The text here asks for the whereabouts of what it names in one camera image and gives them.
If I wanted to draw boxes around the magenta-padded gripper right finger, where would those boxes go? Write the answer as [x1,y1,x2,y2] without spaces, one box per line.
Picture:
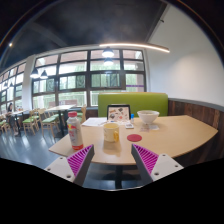
[131,143,185,185]

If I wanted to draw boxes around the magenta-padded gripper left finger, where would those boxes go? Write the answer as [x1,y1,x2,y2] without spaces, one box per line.
[44,144,95,187]

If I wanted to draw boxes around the red-capped clear drink bottle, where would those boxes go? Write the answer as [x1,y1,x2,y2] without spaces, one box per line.
[66,111,85,151]

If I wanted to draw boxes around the white card under bowl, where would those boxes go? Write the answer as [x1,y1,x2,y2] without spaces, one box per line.
[139,123,160,132]

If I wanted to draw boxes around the flat round red coaster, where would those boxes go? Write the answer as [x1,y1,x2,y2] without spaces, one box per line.
[126,133,143,143]

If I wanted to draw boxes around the group of green-seated wooden chairs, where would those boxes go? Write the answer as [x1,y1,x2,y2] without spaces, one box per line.
[0,107,88,136]

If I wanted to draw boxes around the white bowl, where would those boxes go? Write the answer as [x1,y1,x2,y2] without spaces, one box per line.
[136,109,161,126]

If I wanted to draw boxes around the white paper sheet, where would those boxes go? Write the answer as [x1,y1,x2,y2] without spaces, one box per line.
[81,117,108,128]

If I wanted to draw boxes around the wooden dining table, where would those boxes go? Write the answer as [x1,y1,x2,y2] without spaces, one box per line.
[11,109,29,134]
[44,104,77,138]

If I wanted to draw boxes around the black-framed standing picture sign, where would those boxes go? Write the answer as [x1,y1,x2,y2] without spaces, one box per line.
[106,104,132,123]

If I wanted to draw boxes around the green bench backrest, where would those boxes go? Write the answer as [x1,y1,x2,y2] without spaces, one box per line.
[97,92,169,118]

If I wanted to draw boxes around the person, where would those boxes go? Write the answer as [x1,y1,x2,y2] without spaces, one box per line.
[5,102,19,136]

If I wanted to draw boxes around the long curved ceiling light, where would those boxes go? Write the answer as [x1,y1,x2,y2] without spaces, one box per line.
[98,42,171,54]

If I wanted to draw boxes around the group of pendant lamps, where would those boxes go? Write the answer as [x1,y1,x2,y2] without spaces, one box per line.
[29,46,115,80]

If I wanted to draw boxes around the cream mug with yellow handle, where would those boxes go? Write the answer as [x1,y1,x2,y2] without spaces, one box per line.
[103,122,120,144]

